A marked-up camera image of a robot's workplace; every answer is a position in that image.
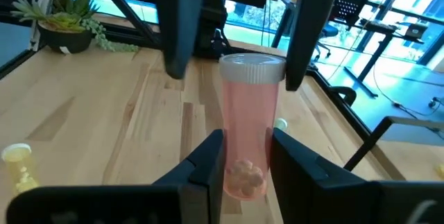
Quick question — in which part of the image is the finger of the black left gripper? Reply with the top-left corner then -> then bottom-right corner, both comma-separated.
151,0 -> 206,80
284,0 -> 352,92

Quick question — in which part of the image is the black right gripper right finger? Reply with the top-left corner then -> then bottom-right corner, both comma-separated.
268,128 -> 379,224

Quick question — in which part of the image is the potted succulent plant black pot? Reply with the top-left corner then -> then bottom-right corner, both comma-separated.
10,0 -> 139,55

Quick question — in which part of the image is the blue office chair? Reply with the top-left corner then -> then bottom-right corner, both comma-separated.
311,22 -> 339,62

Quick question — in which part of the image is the green pill bottle white cap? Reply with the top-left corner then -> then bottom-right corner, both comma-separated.
273,117 -> 289,132

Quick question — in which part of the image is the red pill bottle white cap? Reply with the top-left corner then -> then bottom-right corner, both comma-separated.
218,53 -> 287,201

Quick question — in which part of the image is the black mesh office chair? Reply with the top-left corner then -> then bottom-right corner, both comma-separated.
329,0 -> 374,27

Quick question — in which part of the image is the wooden shelf black metal frame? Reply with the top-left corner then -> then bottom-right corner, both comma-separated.
343,115 -> 444,183

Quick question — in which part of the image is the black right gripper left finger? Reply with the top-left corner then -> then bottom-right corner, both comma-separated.
151,128 -> 227,224

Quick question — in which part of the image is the black standing desk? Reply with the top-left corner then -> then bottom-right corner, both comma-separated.
332,15 -> 431,96

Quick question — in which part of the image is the yellow pill bottle white cap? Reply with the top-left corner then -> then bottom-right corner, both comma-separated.
1,143 -> 40,196

